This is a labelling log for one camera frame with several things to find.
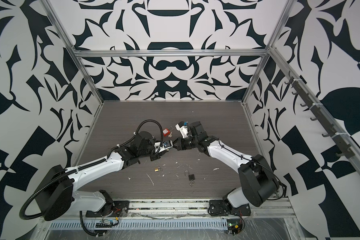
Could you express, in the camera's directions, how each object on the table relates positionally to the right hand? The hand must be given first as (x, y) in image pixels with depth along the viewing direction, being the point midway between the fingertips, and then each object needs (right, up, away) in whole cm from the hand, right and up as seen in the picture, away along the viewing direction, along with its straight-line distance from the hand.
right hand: (170, 145), depth 80 cm
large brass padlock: (0, +3, -11) cm, 11 cm away
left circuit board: (-31, -36, -7) cm, 49 cm away
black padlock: (+11, -19, +3) cm, 22 cm away
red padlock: (-4, +5, +21) cm, 22 cm away
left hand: (-2, +1, +1) cm, 3 cm away
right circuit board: (+30, -36, -9) cm, 48 cm away
